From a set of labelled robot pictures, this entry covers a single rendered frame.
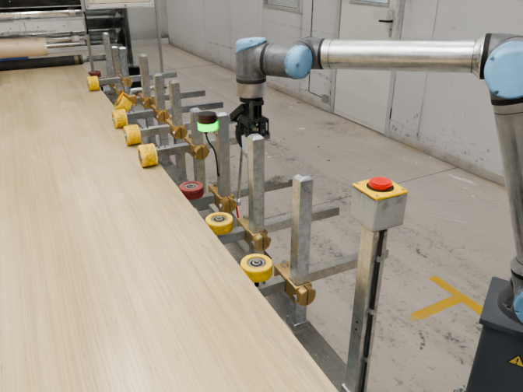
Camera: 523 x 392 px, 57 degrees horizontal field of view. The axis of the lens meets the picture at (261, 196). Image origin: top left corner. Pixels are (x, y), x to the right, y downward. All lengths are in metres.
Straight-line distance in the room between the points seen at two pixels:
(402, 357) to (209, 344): 1.45
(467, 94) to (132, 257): 3.41
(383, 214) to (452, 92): 3.51
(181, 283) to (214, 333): 0.19
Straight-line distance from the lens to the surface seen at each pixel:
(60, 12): 3.71
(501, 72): 1.22
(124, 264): 1.25
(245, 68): 1.42
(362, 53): 1.43
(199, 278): 1.17
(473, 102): 4.21
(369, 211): 0.86
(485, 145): 4.19
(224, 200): 1.59
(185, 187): 1.61
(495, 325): 1.65
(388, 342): 2.38
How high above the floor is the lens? 1.58
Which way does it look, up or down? 26 degrees down
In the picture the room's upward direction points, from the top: straight up
